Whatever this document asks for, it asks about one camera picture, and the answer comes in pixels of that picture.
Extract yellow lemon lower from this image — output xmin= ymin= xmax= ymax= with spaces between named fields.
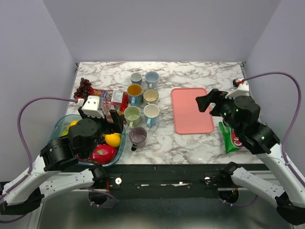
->
xmin=104 ymin=133 xmax=121 ymax=147

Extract blue butterfly mug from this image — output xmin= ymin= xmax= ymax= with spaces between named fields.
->
xmin=127 ymin=84 xmax=143 ymax=107

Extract light green mug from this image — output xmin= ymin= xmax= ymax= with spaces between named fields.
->
xmin=124 ymin=106 xmax=141 ymax=129

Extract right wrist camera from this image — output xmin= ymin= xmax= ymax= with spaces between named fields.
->
xmin=225 ymin=78 xmax=249 ymax=99

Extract pink tray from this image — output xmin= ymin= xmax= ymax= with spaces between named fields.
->
xmin=171 ymin=88 xmax=214 ymax=135

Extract red dragon fruit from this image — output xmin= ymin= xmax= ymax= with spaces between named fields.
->
xmin=91 ymin=144 xmax=117 ymax=165

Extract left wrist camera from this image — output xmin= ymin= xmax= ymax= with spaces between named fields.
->
xmin=81 ymin=95 xmax=105 ymax=119

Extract green fruit in bowl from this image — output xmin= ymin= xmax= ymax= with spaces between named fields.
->
xmin=61 ymin=130 xmax=68 ymax=136

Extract cream mug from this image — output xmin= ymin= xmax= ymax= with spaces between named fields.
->
xmin=143 ymin=89 xmax=159 ymax=105

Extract dark grapes on table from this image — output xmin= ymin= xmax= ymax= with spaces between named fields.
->
xmin=73 ymin=78 xmax=92 ymax=99

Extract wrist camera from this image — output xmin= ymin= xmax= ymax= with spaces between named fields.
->
xmin=225 ymin=78 xmax=249 ymax=99
xmin=81 ymin=95 xmax=105 ymax=119

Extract light blue faceted mug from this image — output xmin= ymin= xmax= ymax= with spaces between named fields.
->
xmin=143 ymin=104 xmax=160 ymax=128

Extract orange fruit upper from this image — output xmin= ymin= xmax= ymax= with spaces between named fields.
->
xmin=67 ymin=120 xmax=78 ymax=130

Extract dark blue-grey mug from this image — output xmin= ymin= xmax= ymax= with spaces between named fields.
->
xmin=130 ymin=73 xmax=142 ymax=86

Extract grey-blue mug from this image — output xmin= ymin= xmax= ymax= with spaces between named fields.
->
xmin=145 ymin=71 xmax=159 ymax=90

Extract teal plastic fruit bowl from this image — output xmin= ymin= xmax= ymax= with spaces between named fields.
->
xmin=49 ymin=114 xmax=126 ymax=167

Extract green cassava chips bag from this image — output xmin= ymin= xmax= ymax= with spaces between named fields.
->
xmin=218 ymin=122 xmax=243 ymax=154

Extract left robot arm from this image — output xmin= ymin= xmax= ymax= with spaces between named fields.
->
xmin=0 ymin=110 xmax=124 ymax=215

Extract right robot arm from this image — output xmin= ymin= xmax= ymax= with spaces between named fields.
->
xmin=196 ymin=89 xmax=305 ymax=225

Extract red candy bag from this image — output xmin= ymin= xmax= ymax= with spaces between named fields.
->
xmin=90 ymin=88 xmax=128 ymax=122

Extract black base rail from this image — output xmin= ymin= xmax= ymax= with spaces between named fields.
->
xmin=78 ymin=161 xmax=270 ymax=200

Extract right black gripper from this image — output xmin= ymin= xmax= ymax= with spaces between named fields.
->
xmin=196 ymin=87 xmax=242 ymax=134

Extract purple mug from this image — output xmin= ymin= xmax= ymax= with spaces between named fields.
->
xmin=129 ymin=126 xmax=147 ymax=151

